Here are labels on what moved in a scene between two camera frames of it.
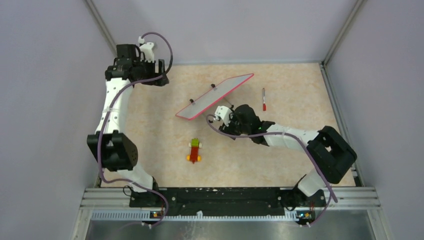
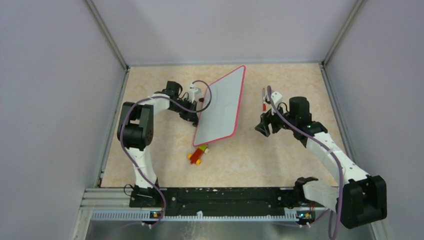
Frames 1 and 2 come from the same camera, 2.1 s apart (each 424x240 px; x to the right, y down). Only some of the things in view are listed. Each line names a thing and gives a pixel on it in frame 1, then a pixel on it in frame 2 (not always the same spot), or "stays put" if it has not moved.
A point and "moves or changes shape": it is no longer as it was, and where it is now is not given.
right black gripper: x=228 y=129 to x=263 y=126
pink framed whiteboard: x=230 y=86 moves or changes shape
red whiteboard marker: x=264 y=105 stays put
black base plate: x=219 y=202 stays put
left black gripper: x=161 y=81 to x=190 y=116
